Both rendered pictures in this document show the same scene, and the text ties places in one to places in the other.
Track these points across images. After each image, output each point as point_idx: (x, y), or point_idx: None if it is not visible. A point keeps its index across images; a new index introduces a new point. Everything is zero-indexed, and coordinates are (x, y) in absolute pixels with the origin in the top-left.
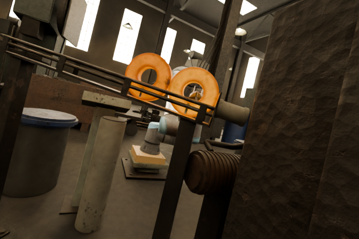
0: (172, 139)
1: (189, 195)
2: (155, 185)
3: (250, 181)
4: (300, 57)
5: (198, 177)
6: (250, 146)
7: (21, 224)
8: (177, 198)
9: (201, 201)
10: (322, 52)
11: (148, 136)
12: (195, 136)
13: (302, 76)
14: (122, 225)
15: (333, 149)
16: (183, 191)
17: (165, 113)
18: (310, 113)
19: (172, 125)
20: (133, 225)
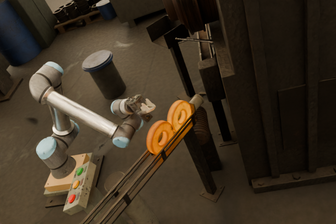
0: (72, 137)
1: (129, 145)
2: (109, 173)
3: (241, 125)
4: (241, 91)
5: (206, 137)
6: (235, 118)
7: None
8: (202, 152)
9: (140, 138)
10: (248, 89)
11: (56, 163)
12: (140, 120)
13: (244, 96)
14: (156, 202)
15: (263, 111)
16: (123, 149)
17: (111, 134)
18: (251, 103)
19: (129, 134)
20: (157, 194)
